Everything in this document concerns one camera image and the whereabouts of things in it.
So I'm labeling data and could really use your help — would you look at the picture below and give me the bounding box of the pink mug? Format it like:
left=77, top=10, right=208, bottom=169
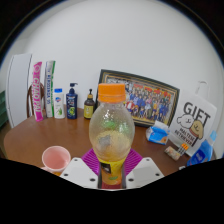
left=41, top=145, right=72, bottom=177

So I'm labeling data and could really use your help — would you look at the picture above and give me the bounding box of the framed group photo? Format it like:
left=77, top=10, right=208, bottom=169
left=95, top=68, right=181, bottom=129

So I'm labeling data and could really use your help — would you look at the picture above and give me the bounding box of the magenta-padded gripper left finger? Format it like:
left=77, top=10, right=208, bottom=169
left=59, top=148, right=102, bottom=190

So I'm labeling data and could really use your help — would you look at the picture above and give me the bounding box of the small beige box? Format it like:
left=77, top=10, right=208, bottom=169
left=163, top=145, right=182, bottom=162

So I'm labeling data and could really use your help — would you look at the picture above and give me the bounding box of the tall white blue box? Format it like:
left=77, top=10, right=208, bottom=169
left=44, top=60, right=57, bottom=118

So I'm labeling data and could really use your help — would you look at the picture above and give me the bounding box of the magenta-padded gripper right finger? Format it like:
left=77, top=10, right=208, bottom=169
left=123, top=147, right=165, bottom=190

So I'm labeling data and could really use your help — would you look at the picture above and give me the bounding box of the blue tissue pack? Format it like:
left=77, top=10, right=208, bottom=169
left=145, top=120, right=170, bottom=146

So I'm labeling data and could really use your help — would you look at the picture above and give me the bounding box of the colourful puzzle cube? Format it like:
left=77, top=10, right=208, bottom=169
left=178, top=142, right=190, bottom=156

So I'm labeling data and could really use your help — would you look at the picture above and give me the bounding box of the white shampoo bottle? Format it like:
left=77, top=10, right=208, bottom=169
left=53, top=87, right=66, bottom=120

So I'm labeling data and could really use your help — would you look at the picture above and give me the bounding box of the tall pink white box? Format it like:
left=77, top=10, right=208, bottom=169
left=32, top=61, right=45, bottom=123

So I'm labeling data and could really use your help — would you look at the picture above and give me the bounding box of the brown pump bottle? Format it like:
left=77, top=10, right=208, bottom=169
left=83, top=88, right=96, bottom=120

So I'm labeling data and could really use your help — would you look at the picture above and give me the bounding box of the white board panel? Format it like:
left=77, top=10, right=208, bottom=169
left=5, top=53, right=33, bottom=129

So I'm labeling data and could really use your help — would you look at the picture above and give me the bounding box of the orange-capped juice bottle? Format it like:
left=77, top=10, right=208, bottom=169
left=88, top=82, right=136, bottom=190

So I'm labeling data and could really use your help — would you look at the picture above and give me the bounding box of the white paper gift bag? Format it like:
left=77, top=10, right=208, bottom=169
left=168, top=80, right=218, bottom=158

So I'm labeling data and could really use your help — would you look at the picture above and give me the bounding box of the blue detergent bottle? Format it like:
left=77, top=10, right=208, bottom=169
left=186, top=129, right=218, bottom=167

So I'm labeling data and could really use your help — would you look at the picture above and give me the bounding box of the dark blue pump bottle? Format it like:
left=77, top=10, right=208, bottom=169
left=65, top=82, right=79, bottom=120

